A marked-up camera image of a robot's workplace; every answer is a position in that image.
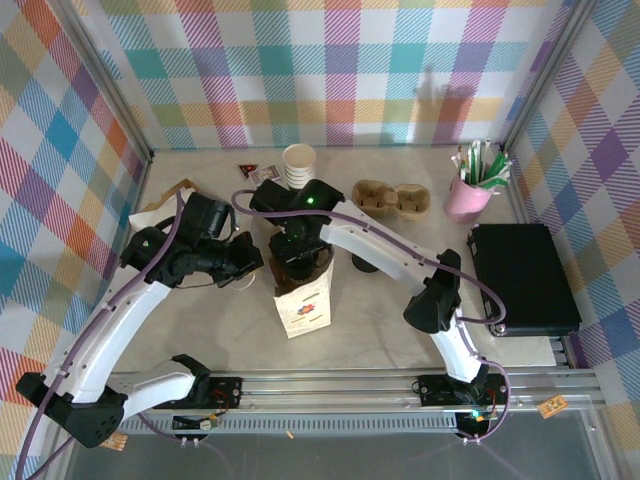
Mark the black lidded coffee cup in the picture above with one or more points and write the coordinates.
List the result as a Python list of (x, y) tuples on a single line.
[(299, 274)]

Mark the stack of black lids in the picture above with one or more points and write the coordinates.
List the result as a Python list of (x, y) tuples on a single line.
[(365, 264)]

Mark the white flower-print paper bag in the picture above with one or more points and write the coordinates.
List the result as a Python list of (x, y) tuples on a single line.
[(305, 310)]

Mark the white napkins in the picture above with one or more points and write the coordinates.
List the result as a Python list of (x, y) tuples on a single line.
[(150, 217)]

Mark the stack of paper cups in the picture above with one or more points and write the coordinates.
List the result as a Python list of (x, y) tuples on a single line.
[(299, 162)]

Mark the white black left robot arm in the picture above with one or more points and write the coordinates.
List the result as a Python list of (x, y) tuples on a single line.
[(115, 325)]

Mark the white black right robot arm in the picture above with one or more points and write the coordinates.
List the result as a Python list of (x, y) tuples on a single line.
[(380, 245)]

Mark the colourful printed packet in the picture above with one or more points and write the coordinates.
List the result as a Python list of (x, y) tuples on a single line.
[(265, 174)]

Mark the red triangular packet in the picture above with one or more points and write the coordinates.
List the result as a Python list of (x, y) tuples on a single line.
[(246, 170)]

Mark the brown cardboard cup carrier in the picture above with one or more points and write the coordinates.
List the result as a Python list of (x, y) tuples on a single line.
[(390, 202)]

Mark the pink cup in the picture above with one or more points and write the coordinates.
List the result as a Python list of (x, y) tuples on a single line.
[(467, 202)]

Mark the white paper straw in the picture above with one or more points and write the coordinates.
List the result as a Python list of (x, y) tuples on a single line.
[(484, 157), (472, 160), (459, 167)]

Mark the small connector board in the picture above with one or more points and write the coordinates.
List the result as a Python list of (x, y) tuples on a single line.
[(475, 417), (200, 424)]

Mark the black case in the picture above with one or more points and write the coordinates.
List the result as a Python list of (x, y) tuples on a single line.
[(525, 280)]

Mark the orange tag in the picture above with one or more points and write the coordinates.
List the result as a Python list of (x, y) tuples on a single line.
[(552, 406), (119, 442)]

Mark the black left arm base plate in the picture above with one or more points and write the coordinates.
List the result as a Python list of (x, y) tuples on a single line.
[(230, 392)]

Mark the aluminium rail frame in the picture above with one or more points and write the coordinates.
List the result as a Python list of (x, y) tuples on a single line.
[(325, 395)]

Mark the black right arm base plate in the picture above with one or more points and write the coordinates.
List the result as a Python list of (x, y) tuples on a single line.
[(432, 390)]

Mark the aluminium corner post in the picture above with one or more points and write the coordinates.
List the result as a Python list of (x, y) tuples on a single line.
[(545, 75), (110, 85)]

